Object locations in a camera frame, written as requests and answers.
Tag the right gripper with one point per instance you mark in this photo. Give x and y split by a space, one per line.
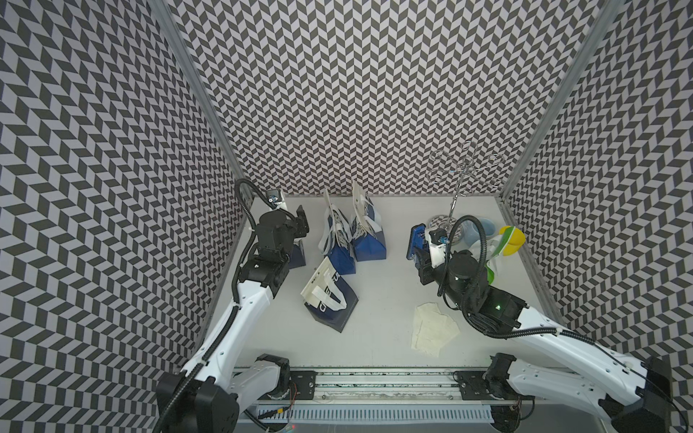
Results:
425 280

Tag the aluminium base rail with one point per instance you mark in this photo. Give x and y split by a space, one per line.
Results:
388 396

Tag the blue cream tote bag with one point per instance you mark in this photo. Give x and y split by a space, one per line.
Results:
336 243

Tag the chrome mug tree stand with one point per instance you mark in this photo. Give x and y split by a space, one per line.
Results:
462 165

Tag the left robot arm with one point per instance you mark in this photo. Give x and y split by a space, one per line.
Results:
208 395

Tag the flat navy tote bag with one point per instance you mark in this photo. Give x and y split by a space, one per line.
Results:
328 297

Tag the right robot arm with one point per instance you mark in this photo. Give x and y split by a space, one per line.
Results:
632 395

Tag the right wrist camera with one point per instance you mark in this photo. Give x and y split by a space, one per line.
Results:
437 238

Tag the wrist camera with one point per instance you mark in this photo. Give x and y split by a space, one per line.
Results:
276 199
437 238

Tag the royal blue tote bag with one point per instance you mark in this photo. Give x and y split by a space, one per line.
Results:
367 233

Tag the yellow plastic goblet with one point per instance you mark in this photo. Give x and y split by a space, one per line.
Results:
511 240

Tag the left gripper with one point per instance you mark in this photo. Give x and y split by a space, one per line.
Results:
300 224

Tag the aluminium corner post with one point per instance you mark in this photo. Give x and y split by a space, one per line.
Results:
596 34
162 14

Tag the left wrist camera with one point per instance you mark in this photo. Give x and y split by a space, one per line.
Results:
276 199

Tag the light blue ceramic mug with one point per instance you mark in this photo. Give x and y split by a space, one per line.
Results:
484 227

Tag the navy bag with white handles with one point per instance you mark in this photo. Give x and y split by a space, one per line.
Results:
297 258

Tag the blue black stapler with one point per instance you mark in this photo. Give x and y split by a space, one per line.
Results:
417 246

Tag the aluminium corner post right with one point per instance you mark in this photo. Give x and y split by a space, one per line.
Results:
596 34

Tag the aluminium corner post left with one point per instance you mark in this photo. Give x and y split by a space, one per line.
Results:
162 14

